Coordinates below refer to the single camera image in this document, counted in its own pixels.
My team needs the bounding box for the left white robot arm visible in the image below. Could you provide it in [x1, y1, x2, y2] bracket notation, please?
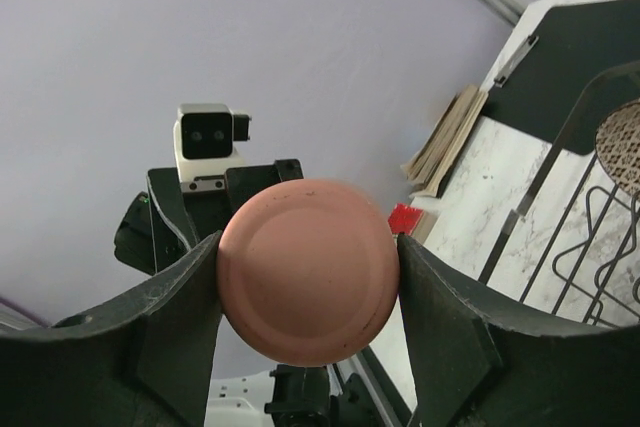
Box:
[114, 159, 303, 426]

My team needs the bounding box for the black clipboard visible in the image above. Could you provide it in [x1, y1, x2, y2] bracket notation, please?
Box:
[483, 0, 639, 143]

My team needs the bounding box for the red cover book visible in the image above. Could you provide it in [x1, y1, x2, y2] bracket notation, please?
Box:
[388, 203, 438, 243]

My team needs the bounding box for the black wire dish rack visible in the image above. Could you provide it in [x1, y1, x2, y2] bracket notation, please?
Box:
[479, 61, 639, 328]

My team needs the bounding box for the pink plastic cup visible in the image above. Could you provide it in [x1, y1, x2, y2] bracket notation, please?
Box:
[216, 179, 400, 367]

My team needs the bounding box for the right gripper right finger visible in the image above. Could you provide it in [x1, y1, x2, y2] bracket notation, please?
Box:
[397, 235, 639, 426]

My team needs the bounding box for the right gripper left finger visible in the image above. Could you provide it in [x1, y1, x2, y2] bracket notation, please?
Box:
[1, 234, 221, 426]

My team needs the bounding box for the colourful paperback book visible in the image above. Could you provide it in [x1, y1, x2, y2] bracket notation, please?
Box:
[401, 85, 488, 198]

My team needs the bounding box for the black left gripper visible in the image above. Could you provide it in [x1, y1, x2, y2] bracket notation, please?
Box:
[114, 159, 303, 276]

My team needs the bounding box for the patterned beige bowl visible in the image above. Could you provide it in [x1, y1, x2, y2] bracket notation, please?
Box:
[595, 99, 639, 198]

